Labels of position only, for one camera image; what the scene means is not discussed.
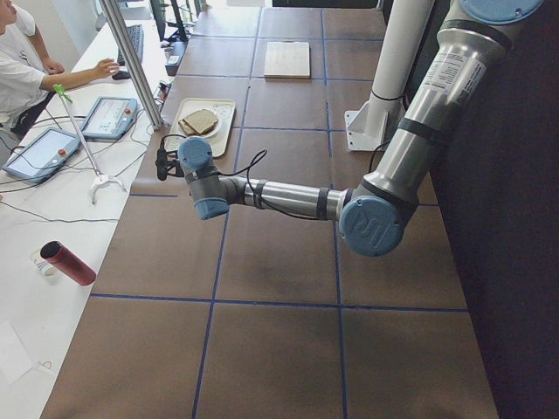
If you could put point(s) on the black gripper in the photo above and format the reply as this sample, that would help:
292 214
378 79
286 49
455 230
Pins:
181 170

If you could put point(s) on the brown bread slice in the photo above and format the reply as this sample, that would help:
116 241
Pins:
201 120

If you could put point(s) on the white round plate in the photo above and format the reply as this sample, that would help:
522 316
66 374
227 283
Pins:
217 130

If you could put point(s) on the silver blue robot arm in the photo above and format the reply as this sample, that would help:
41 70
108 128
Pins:
430 66

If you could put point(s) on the person's right hand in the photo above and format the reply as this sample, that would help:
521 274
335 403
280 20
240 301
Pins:
107 67

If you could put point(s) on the cream bear serving tray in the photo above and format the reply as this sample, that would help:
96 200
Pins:
211 119

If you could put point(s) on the white grabber stick tool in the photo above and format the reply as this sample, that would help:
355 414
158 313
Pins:
101 179

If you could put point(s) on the far grey teach pendant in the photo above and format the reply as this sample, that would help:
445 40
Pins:
109 119

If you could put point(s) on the grey teach pendant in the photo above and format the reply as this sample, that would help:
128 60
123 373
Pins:
109 119
40 159

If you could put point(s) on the black computer mouse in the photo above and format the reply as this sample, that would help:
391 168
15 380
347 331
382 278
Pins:
121 75

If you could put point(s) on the near grey teach pendant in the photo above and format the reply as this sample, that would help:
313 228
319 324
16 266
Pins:
40 159

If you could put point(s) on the black keyboard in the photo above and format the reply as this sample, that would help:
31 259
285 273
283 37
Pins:
136 36

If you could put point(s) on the red cylindrical bottle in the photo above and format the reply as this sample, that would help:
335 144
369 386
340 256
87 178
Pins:
68 263

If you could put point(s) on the black monitor stand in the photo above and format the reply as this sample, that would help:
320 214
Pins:
170 26

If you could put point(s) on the wooden cutting board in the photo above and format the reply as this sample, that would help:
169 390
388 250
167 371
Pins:
287 60

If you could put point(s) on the person in white shirt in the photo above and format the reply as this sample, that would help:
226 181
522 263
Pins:
28 72

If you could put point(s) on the white paper sheet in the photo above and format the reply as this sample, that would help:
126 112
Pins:
15 361

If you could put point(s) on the aluminium frame post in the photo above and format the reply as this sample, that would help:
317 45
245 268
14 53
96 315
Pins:
116 23

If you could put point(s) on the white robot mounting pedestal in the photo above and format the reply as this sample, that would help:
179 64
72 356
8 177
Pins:
376 121

